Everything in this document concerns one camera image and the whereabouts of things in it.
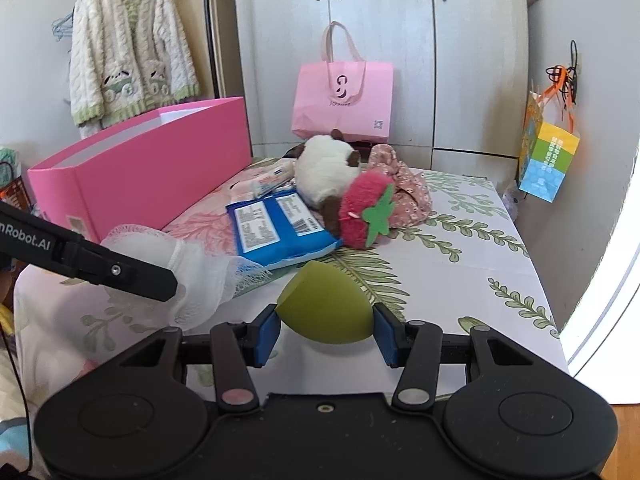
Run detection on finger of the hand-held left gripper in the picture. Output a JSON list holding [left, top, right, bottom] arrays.
[[60, 236, 179, 304]]

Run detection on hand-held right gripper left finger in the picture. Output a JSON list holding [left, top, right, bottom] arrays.
[[107, 305, 282, 413]]

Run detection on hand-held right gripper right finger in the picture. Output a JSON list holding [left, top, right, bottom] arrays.
[[372, 302, 538, 411]]

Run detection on white mesh cloth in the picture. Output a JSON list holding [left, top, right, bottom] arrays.
[[100, 224, 273, 331]]

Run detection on pink storage box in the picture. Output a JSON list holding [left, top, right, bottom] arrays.
[[27, 96, 252, 245]]

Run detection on red strawberry plush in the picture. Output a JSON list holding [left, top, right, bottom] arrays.
[[337, 170, 396, 250]]

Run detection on white brown plush toy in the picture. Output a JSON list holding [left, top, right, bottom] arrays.
[[292, 129, 364, 241]]

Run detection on blue wipes packet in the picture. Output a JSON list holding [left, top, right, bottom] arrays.
[[226, 189, 343, 267]]

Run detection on floral tablecloth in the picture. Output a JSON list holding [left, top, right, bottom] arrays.
[[12, 157, 571, 411]]

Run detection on white tube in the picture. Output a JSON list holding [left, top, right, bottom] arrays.
[[232, 160, 298, 200]]

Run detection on small purple plush pendant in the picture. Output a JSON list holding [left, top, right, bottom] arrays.
[[502, 185, 523, 221]]

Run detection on white knit cardigan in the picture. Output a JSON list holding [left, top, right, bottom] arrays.
[[68, 0, 201, 140]]

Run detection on blue clothes hangers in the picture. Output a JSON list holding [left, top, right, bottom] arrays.
[[51, 10, 76, 43]]

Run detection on white door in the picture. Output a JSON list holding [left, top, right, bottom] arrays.
[[560, 145, 640, 406]]

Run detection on colourful gift bag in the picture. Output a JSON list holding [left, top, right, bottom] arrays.
[[517, 91, 581, 203]]

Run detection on pink tote bag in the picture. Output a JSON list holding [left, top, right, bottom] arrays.
[[291, 21, 394, 145]]

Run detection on white wardrobe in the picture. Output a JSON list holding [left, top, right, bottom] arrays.
[[232, 0, 531, 171]]

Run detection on orange ribbon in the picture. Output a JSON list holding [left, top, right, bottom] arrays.
[[542, 65, 581, 131]]

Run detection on black cable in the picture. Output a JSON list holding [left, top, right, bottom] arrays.
[[0, 320, 37, 476]]

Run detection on black cord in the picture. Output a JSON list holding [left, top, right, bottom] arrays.
[[567, 40, 581, 106]]

